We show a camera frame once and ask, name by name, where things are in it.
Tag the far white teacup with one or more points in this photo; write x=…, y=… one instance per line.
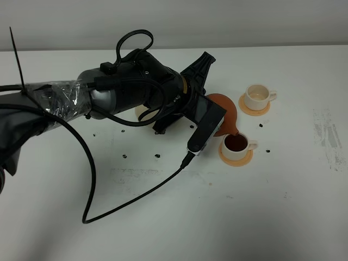
x=258, y=96

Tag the near white teacup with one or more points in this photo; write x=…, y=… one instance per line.
x=236, y=147

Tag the beige teapot saucer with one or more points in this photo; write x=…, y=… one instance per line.
x=141, y=109

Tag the near orange coaster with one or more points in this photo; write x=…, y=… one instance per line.
x=236, y=163

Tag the brown clay teapot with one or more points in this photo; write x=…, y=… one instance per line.
x=229, y=125

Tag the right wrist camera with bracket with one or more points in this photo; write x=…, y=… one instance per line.
x=208, y=117

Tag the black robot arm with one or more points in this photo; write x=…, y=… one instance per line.
x=136, y=90

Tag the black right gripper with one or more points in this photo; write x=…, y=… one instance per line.
x=193, y=78

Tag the white teacup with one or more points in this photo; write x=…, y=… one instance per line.
x=236, y=147
x=258, y=96

